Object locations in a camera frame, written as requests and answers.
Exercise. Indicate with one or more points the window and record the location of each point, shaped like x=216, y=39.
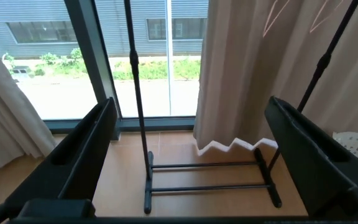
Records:
x=57, y=93

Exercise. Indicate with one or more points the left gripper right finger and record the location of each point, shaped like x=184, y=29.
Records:
x=322, y=180

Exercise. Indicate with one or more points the black clothes rack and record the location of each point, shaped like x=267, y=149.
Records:
x=148, y=186

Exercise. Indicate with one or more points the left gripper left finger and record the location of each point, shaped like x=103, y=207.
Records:
x=73, y=174

